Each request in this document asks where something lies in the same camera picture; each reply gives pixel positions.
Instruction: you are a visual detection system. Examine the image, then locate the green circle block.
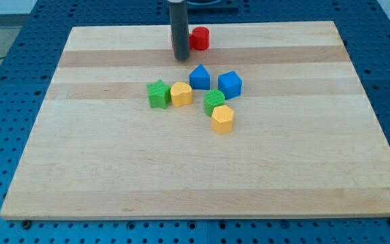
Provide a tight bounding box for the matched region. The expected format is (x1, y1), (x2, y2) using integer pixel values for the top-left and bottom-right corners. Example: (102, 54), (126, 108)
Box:
(204, 89), (225, 117)

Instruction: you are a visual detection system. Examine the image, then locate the green star block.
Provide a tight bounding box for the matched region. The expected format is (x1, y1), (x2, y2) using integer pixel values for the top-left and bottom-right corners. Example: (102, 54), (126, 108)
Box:
(146, 79), (171, 109)

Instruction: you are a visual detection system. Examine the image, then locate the yellow hexagon block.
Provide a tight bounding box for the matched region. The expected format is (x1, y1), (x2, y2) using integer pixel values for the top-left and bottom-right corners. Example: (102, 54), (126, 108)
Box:
(211, 105), (234, 134)

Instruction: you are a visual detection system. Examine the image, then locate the yellow heart block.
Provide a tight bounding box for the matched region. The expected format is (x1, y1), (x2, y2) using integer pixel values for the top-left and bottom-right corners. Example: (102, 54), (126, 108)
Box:
(171, 82), (193, 108)

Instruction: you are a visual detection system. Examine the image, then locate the blue triangle block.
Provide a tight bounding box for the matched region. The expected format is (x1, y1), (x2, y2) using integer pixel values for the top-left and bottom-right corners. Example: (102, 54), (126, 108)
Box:
(189, 64), (211, 90)

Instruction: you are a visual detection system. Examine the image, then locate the blue cube block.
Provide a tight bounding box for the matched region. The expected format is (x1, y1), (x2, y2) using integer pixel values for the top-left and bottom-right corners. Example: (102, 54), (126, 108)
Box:
(218, 71), (242, 100)

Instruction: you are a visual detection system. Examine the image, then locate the red block behind tool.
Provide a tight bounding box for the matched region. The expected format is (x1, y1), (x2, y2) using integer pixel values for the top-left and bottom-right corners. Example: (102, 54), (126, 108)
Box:
(171, 34), (192, 51)

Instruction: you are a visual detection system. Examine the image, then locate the red cylinder block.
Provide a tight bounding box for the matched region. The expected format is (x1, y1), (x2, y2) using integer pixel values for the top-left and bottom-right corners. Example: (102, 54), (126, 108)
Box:
(191, 26), (210, 51)

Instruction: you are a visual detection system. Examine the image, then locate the light wooden board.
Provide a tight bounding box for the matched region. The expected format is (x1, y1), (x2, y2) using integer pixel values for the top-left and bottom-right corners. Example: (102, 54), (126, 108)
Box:
(0, 21), (390, 220)

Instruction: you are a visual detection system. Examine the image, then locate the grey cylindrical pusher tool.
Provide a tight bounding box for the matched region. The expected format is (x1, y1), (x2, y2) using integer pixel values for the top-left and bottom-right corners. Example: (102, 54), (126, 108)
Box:
(167, 0), (190, 61)

